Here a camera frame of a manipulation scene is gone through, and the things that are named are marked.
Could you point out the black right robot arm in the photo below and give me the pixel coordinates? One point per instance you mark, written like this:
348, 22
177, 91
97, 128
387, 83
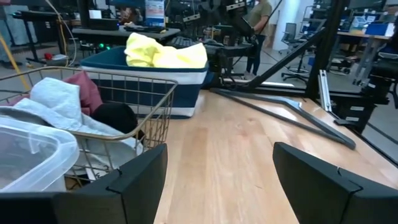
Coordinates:
239, 21

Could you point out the grey desk top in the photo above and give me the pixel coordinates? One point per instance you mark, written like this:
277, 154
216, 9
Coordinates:
109, 35

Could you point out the black cloth with white tag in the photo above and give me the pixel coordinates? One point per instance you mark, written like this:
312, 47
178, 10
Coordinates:
115, 116

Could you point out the grey triangular hanger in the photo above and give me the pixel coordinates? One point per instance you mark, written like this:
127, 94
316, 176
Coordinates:
326, 130

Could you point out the aluminium profile bracket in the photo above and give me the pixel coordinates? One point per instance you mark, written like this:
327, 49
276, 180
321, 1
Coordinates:
324, 90

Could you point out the small red object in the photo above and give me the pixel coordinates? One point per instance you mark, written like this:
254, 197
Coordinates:
48, 56

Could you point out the black computer monitor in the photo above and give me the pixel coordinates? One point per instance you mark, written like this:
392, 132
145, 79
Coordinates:
99, 23

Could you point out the yellow t-shirt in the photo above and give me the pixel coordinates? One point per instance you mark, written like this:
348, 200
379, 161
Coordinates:
161, 56

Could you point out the black work table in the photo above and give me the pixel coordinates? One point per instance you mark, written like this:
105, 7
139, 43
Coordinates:
37, 15

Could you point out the white blue wipes tub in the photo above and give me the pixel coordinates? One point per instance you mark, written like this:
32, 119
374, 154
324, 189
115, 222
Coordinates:
155, 14

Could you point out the person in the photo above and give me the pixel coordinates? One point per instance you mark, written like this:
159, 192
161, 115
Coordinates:
261, 15

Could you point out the clear plastic bin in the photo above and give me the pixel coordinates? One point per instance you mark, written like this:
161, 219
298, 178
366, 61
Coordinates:
31, 155

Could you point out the navy white striped fabric bin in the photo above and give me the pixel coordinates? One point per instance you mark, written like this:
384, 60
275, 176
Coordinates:
186, 93

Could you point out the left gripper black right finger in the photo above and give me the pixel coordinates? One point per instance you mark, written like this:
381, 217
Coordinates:
335, 202

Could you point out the blue storage box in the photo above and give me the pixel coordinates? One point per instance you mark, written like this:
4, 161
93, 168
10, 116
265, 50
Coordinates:
377, 29

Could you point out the maroon cloth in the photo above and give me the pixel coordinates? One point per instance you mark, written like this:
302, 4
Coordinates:
88, 93

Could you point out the grey office chair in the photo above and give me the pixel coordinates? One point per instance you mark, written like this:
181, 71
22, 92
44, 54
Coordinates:
290, 31

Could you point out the black metal table frame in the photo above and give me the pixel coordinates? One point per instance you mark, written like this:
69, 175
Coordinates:
326, 46

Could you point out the wooden workbench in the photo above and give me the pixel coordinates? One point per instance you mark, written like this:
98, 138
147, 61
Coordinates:
351, 34

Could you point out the light grey cloth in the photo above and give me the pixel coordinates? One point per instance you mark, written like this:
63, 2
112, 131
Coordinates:
56, 99

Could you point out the black block with white labels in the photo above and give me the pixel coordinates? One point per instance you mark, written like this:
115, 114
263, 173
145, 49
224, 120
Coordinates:
357, 118

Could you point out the backlit black keyboard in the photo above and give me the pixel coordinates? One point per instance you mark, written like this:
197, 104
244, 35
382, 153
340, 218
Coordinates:
183, 42

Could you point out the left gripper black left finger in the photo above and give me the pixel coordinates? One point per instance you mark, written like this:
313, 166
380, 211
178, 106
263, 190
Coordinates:
93, 205

